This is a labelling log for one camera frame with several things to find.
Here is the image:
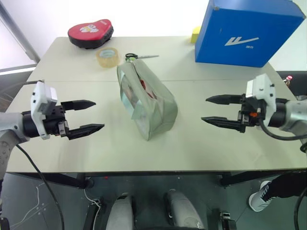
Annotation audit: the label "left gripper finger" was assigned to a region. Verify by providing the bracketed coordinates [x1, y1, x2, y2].
[60, 99, 97, 112]
[66, 123, 106, 141]

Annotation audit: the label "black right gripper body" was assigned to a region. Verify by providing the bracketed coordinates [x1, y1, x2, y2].
[237, 93, 267, 133]

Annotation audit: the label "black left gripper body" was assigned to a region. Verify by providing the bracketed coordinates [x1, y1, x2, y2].
[43, 104, 71, 138]

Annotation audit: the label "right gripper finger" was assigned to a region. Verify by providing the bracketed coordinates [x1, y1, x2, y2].
[205, 94, 242, 105]
[201, 116, 240, 132]

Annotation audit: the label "grey-green fabric pouch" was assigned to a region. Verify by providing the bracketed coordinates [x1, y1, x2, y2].
[116, 58, 179, 142]

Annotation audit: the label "red item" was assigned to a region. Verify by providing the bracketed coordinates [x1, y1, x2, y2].
[140, 80, 157, 99]

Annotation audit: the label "bottle with pink cap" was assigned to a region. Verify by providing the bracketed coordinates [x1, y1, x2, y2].
[283, 75, 295, 90]

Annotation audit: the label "clear packing tape roll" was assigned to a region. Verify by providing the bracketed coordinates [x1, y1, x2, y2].
[95, 47, 120, 69]

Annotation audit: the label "blue cardboard box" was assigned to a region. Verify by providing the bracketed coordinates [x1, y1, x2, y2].
[194, 0, 306, 69]

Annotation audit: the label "yellow block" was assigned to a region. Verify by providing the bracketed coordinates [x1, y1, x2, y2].
[190, 25, 202, 44]

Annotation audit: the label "red and black padded case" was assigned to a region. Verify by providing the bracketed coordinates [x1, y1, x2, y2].
[67, 18, 114, 50]

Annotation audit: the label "black trouser leg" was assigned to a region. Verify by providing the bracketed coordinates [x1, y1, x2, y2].
[263, 172, 307, 200]

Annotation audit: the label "white sneaker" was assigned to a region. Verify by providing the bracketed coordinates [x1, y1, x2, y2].
[248, 180, 273, 212]

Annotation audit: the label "grey rounded robot leg shell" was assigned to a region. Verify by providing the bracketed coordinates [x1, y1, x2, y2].
[110, 193, 134, 230]
[164, 189, 205, 230]

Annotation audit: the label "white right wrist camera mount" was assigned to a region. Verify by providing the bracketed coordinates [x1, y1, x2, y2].
[245, 73, 277, 118]

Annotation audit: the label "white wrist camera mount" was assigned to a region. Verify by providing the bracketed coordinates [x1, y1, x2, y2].
[245, 73, 277, 118]
[30, 80, 59, 140]

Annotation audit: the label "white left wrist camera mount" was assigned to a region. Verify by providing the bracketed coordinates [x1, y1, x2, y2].
[30, 80, 59, 140]

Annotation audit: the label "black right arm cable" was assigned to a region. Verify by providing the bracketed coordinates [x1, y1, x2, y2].
[258, 119, 307, 153]

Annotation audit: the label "black table frame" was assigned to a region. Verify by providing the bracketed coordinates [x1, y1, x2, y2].
[6, 170, 307, 190]

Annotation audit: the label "white floor cable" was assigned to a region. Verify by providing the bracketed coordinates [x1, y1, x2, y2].
[84, 188, 102, 207]

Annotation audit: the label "black handled scissors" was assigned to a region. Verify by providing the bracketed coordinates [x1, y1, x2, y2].
[125, 53, 160, 61]

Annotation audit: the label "black stand bracket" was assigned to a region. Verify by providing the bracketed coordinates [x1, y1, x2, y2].
[85, 197, 104, 230]
[219, 210, 238, 230]

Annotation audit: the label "grey window frame post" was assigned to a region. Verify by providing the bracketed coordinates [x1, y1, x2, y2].
[0, 0, 41, 65]

